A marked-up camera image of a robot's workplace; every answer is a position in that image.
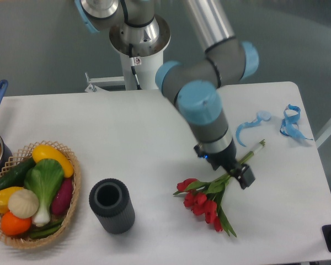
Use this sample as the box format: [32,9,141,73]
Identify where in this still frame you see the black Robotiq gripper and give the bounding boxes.
[194,139,255,189]

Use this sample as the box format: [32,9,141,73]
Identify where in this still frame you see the red tulip bouquet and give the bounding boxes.
[173,139,266,236]

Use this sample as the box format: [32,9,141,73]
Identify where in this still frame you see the dark grey ribbed vase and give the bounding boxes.
[89,178,135,234]

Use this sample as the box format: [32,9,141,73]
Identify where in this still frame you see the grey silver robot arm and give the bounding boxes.
[75,1,259,188]

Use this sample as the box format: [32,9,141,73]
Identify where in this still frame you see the blue crumpled ribbon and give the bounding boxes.
[279,104,313,141]

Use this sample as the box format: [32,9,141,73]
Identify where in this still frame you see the purple sweet potato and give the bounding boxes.
[51,178,73,215]

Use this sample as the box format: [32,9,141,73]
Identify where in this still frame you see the green bean pods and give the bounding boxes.
[29,219,63,240]

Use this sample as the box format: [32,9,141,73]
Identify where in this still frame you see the green bok choy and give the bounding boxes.
[24,159,64,227]

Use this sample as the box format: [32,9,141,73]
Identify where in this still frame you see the cream steamed bun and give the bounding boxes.
[8,189,39,219]

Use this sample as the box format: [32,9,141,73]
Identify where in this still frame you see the dark green cucumber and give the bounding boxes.
[0,157,36,190]

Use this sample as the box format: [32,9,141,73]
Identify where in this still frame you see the orange fruit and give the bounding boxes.
[1,211,31,236]

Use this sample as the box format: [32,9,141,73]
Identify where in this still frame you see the yellow bell pepper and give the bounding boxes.
[0,187,23,214]

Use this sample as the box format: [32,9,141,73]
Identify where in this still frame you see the woven wicker basket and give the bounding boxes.
[0,141,81,250]

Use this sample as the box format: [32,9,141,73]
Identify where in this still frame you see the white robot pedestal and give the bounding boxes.
[86,15,170,92]

